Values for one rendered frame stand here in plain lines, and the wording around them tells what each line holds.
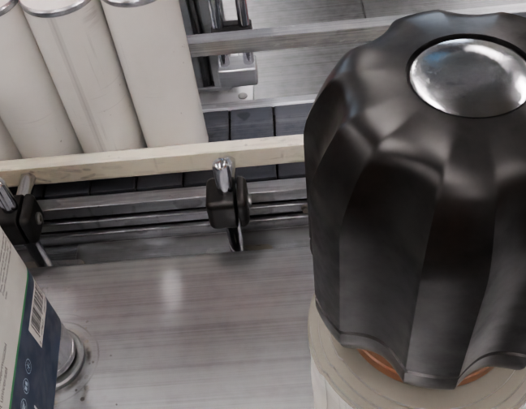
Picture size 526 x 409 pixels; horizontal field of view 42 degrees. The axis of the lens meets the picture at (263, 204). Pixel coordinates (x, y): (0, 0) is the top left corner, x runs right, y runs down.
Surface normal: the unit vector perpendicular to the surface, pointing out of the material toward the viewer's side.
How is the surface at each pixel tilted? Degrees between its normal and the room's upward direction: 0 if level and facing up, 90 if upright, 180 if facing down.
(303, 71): 0
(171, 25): 90
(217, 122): 0
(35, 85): 90
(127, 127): 90
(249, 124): 0
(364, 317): 90
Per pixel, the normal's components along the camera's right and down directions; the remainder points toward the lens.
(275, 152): 0.04, 0.77
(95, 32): 0.85, 0.36
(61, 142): 0.68, 0.53
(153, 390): -0.09, -0.63
